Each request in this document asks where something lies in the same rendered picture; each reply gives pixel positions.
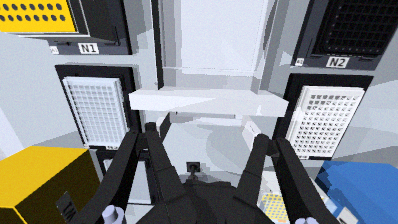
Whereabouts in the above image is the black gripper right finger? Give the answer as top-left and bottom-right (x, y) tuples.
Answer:
(225, 115), (341, 224)

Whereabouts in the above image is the dark grey bench mat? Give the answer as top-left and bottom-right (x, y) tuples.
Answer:
(0, 0), (398, 188)

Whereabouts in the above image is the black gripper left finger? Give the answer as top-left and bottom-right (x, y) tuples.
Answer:
(69, 111), (197, 224)

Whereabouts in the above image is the yellow open-top bin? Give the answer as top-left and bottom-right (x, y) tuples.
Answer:
(0, 146), (100, 224)

